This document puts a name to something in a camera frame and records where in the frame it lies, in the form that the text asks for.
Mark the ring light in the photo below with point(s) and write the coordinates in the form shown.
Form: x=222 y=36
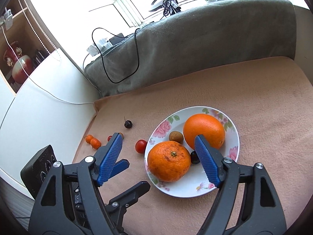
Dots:
x=168 y=7

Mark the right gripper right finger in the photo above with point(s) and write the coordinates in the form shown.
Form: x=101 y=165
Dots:
x=261 y=210

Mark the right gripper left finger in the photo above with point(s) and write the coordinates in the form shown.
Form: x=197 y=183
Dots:
x=69 y=201

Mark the dark cherry without stem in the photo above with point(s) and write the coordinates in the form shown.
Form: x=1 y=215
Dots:
x=194 y=158

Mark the large cherry tomato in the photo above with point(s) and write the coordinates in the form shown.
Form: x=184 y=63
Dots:
x=140 y=146

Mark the dark cherry with stem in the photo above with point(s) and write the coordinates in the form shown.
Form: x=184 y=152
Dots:
x=128 y=124

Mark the small mandarin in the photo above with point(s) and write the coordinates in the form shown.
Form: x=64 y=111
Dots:
x=88 y=138
x=95 y=143

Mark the grey green blanket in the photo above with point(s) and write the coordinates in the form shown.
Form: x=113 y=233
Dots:
x=215 y=34

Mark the white power strip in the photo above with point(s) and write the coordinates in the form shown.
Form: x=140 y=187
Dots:
x=99 y=47

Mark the spotted orange tangerine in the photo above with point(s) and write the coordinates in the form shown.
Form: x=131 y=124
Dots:
x=169 y=161

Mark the red white vase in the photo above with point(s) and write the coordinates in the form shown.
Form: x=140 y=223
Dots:
x=20 y=64

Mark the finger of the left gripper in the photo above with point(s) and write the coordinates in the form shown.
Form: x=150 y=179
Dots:
x=119 y=167
x=128 y=198

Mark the large smooth orange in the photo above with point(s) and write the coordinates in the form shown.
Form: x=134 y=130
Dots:
x=206 y=125

